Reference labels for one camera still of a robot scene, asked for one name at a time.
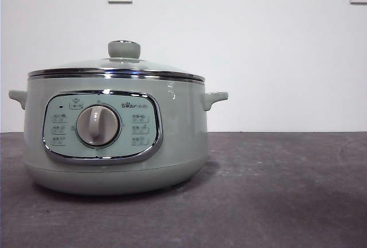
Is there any pale green electric pot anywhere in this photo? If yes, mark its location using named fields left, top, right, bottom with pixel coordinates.
left=7, top=75, right=229, bottom=196

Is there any glass lid with green knob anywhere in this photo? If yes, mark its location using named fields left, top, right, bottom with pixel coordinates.
left=28, top=40, right=206, bottom=84

